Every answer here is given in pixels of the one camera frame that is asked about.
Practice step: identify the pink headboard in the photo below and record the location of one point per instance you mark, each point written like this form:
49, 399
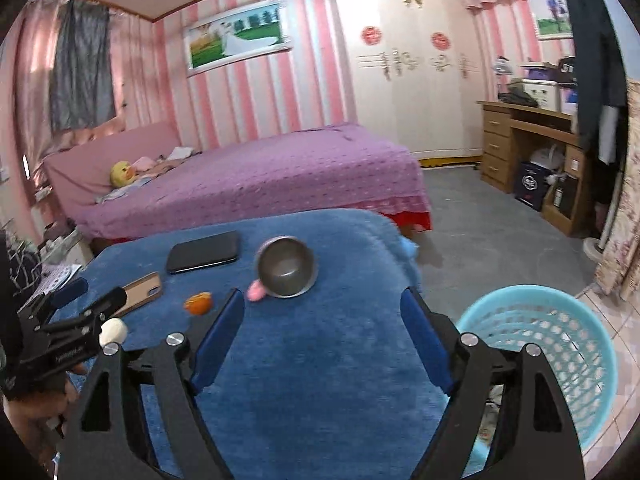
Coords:
100, 155

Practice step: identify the white wardrobe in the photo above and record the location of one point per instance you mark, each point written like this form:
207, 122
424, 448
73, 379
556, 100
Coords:
400, 110

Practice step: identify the wooden desk with drawers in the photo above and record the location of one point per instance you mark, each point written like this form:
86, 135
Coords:
497, 145

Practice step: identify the white storage box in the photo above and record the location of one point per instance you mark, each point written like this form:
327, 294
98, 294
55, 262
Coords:
542, 94

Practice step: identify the framed couple wall photo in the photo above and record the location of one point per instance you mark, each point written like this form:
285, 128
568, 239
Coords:
550, 10

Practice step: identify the dark clothes on desk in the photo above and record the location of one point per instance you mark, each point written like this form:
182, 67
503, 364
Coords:
517, 96

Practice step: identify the dark blue carton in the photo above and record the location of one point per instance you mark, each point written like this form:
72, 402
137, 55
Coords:
530, 185

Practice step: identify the floral curtain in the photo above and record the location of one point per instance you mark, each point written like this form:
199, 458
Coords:
622, 240

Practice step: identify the white fan stand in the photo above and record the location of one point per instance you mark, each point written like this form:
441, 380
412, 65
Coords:
595, 250

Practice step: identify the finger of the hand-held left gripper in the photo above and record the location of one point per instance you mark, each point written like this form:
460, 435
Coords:
70, 291
107, 302

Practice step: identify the black phone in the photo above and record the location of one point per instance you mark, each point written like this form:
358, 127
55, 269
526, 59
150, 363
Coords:
202, 252

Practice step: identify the bed with purple bedspread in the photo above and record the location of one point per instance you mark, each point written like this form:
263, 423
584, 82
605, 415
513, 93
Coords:
275, 175

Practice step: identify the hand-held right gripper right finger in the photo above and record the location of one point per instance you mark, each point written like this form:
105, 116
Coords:
427, 340

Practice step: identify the framed landscape wall picture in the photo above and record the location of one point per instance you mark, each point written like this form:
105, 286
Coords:
235, 37

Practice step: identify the grey window curtain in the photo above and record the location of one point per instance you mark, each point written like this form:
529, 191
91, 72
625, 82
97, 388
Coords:
82, 65

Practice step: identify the dark hanging coat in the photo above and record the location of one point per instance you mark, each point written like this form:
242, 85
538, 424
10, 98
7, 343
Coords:
595, 60

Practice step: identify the light blue plastic basket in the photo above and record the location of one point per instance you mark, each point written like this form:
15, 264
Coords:
575, 375

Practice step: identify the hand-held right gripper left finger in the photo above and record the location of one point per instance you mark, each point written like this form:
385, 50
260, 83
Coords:
217, 340

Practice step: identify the white tissue ball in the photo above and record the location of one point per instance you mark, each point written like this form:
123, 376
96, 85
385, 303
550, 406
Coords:
113, 332

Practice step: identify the pink mug with steel lining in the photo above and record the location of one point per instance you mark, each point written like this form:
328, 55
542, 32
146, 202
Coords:
285, 265

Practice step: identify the yellow plush toy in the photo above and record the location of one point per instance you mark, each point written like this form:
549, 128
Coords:
122, 174

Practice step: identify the dark patterned cloth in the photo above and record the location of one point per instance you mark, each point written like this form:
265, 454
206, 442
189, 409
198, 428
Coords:
20, 270

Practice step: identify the clear plastic wrapper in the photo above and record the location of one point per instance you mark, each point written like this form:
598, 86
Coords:
487, 432

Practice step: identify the brown phone case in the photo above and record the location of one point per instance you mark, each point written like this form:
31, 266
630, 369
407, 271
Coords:
142, 292

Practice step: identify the person's left hand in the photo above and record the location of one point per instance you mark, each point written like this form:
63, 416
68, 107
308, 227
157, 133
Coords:
35, 420

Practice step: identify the pink clothes pile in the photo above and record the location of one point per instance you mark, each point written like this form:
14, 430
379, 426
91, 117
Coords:
160, 161

